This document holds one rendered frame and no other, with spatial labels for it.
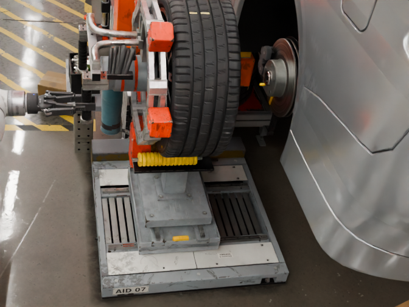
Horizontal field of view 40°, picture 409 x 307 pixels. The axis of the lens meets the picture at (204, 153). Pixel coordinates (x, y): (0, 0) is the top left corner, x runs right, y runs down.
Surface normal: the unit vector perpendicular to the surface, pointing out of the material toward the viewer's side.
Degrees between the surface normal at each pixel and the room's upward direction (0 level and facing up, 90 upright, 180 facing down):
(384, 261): 101
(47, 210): 0
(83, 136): 90
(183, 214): 0
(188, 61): 50
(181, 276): 0
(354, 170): 90
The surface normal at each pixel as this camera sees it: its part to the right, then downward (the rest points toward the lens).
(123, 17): 0.20, 0.65
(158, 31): 0.23, -0.26
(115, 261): 0.14, -0.76
